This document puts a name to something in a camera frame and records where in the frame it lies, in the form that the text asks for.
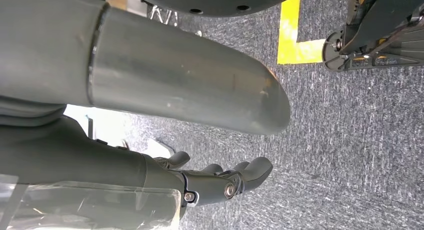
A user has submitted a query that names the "black round stool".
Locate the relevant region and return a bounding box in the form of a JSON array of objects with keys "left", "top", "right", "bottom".
[{"left": 127, "top": 0, "right": 302, "bottom": 37}]

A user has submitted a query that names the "yellow floor tape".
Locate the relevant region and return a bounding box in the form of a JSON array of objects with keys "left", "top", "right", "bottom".
[{"left": 276, "top": 0, "right": 327, "bottom": 65}]

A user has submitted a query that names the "black office chair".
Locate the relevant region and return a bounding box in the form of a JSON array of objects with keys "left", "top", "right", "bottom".
[{"left": 321, "top": 0, "right": 424, "bottom": 72}]

